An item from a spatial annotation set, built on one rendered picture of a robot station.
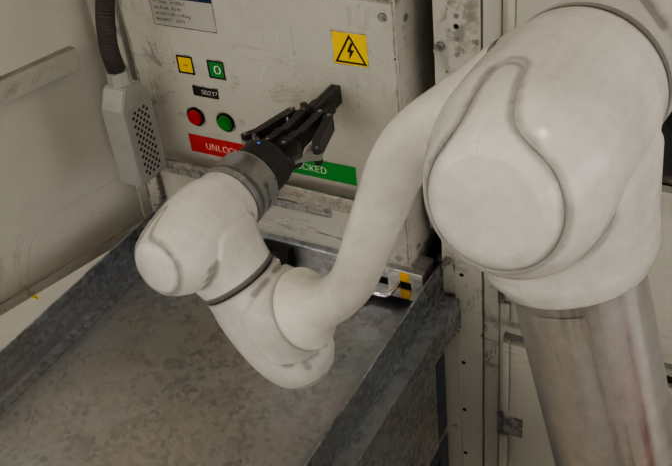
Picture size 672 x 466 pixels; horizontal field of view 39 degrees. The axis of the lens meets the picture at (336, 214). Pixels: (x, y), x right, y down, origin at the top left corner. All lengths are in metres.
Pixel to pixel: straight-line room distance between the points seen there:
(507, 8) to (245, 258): 0.47
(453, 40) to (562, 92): 0.74
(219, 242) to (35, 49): 0.66
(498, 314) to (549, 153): 1.02
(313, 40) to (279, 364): 0.49
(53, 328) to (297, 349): 0.62
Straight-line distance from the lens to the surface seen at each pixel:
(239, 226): 1.12
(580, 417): 0.74
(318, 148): 1.25
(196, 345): 1.57
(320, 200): 1.48
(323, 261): 1.60
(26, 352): 1.62
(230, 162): 1.19
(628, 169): 0.62
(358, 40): 1.34
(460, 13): 1.31
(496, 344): 1.63
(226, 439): 1.42
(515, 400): 1.67
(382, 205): 0.95
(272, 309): 1.11
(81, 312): 1.69
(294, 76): 1.43
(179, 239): 1.08
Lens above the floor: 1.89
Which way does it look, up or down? 35 degrees down
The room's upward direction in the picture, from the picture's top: 7 degrees counter-clockwise
